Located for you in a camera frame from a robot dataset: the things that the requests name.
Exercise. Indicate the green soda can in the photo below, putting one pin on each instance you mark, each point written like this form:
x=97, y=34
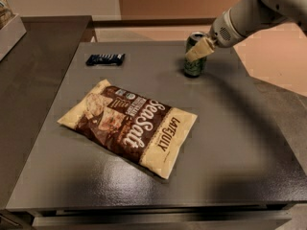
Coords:
x=195, y=68

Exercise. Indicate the Late July chips bag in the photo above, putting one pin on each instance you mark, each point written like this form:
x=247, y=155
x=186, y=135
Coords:
x=145, y=131

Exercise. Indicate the dark blue candy bar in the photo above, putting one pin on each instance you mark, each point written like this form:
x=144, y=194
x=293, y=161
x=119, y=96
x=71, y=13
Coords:
x=105, y=59

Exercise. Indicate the white box with snacks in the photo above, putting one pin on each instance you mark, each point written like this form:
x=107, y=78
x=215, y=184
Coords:
x=12, y=28

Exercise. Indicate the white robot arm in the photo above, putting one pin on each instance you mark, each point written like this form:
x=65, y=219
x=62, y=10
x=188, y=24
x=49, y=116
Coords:
x=245, y=18

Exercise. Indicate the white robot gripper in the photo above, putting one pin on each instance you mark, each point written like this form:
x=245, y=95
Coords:
x=221, y=33

